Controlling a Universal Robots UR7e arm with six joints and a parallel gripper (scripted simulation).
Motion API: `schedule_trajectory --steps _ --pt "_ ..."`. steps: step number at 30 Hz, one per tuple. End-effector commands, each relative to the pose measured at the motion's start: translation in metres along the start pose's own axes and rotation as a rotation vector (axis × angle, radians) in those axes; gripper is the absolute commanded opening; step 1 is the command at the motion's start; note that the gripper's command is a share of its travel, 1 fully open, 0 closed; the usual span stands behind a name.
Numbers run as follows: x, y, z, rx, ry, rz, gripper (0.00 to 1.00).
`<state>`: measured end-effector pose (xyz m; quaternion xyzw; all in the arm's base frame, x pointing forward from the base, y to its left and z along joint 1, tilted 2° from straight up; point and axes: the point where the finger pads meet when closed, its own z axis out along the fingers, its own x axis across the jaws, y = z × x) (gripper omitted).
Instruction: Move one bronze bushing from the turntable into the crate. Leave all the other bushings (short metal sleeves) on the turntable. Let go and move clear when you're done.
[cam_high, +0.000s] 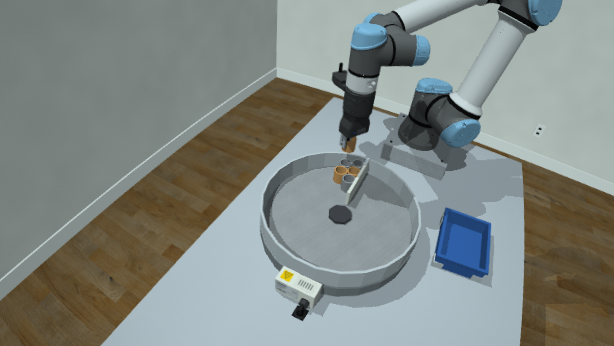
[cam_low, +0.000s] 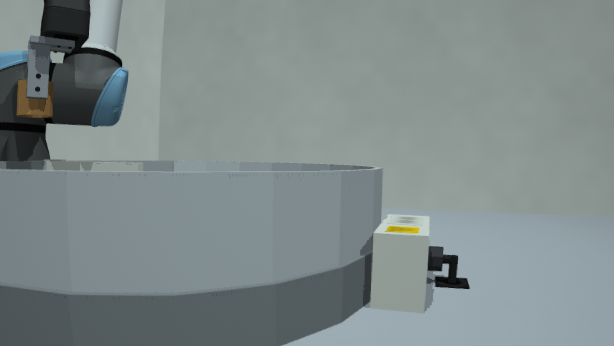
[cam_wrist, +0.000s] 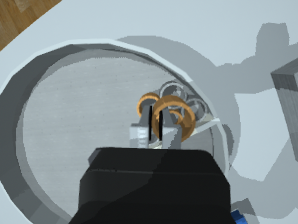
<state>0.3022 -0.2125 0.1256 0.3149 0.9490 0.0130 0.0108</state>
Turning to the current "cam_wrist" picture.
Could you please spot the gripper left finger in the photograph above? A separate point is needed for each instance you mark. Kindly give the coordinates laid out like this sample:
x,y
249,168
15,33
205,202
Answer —
x,y
140,133

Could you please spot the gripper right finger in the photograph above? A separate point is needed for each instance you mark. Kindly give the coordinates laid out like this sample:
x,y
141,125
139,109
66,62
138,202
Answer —
x,y
170,134

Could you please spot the grey metal bushing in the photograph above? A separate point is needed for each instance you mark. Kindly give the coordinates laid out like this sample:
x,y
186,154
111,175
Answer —
x,y
154,140
183,92
202,110

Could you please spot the blue crate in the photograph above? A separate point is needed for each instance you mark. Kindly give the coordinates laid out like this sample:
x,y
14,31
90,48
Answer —
x,y
237,216

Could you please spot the bronze bushing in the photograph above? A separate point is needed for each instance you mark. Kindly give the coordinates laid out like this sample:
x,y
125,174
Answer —
x,y
176,111
147,95
188,123

